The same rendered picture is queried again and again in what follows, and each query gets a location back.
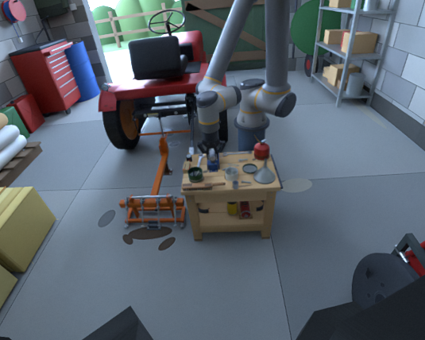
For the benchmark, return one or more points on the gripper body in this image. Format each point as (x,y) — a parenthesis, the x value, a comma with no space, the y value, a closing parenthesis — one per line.
(211,143)

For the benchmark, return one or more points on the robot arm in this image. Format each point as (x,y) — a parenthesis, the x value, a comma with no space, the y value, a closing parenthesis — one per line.
(277,42)

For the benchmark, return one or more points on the black lever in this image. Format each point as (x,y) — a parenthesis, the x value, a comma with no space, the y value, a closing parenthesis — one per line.
(190,106)

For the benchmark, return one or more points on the orange spring-tine cultivator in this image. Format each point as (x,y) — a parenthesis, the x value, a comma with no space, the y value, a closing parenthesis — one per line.
(158,177)

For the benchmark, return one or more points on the red tractor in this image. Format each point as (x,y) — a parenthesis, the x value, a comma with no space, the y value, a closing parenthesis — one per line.
(152,88)

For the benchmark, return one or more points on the black tractor seat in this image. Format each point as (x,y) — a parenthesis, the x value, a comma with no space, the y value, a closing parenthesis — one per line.
(154,58)

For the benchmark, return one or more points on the blue vise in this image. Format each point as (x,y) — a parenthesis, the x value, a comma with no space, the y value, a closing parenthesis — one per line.
(213,164)

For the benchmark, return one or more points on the small brown bottle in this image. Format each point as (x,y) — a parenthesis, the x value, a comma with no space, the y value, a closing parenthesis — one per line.
(190,156)

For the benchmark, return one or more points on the grey wrench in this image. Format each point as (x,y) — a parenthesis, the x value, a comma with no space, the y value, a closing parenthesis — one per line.
(237,153)

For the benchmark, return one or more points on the green tin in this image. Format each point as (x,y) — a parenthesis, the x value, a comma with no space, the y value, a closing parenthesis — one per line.
(195,174)

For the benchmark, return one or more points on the white tape roll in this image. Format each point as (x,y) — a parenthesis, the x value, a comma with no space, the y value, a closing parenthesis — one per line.
(231,173)

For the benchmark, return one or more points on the dark round lid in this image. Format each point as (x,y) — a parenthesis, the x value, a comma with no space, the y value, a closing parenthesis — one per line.
(249,168)

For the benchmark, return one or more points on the small grey cup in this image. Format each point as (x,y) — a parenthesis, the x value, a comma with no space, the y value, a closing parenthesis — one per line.
(235,184)

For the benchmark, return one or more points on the red oil can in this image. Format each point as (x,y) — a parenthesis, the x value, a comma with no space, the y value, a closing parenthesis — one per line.
(261,151)

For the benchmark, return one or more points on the grey funnel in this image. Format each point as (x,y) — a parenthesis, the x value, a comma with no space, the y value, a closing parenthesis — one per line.
(265,176)

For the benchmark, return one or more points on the yellow can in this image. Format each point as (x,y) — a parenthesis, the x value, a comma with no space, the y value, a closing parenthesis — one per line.
(232,208)

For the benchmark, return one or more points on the wooden workbench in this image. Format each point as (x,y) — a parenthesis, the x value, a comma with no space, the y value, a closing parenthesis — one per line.
(233,226)

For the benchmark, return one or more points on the green barn door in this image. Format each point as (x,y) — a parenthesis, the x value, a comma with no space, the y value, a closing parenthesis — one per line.
(247,21)

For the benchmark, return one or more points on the black steering wheel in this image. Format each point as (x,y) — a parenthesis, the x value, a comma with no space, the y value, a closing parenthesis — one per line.
(166,22)

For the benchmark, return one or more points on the cardboard box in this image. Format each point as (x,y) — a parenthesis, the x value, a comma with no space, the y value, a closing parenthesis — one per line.
(360,42)
(339,3)
(334,36)
(336,73)

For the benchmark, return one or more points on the blue drum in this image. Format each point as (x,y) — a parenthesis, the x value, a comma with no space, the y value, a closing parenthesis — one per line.
(83,70)

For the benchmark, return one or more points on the wooden fence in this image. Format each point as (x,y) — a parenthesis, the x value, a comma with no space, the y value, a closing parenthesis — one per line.
(122,23)

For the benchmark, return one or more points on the green wheelbarrow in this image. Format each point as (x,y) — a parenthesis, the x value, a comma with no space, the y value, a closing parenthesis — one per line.
(307,28)

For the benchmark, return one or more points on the grey bucket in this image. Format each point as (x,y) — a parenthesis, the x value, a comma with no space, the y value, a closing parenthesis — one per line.
(355,85)

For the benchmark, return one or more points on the grey shelf unit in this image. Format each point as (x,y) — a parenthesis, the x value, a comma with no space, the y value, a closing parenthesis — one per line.
(353,58)

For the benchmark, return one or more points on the red tool chest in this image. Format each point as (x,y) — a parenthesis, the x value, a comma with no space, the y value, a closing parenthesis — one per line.
(45,78)

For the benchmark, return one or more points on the red jerry can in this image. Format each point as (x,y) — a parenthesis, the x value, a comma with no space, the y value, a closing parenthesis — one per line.
(28,113)

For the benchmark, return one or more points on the wooden pallet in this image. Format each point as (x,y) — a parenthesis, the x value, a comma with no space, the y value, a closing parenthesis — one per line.
(19,161)

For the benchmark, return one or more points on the green jerry can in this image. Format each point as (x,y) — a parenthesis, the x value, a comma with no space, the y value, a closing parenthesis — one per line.
(12,118)

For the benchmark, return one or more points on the dark grey block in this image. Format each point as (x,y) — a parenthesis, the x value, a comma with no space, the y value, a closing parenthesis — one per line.
(123,327)

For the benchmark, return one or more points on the white rolled sack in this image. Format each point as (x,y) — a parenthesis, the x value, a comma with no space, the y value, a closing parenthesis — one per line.
(1,139)
(5,157)

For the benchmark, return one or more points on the grey tin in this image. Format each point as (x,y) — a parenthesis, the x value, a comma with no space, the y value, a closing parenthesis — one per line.
(370,4)

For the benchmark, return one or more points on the dark machine with disc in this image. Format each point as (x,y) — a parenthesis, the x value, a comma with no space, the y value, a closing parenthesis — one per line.
(382,286)

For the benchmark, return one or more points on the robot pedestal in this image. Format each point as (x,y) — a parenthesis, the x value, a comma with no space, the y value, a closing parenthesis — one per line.
(251,138)

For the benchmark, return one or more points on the dark green wall box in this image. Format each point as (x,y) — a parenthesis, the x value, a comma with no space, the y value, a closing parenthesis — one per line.
(54,7)

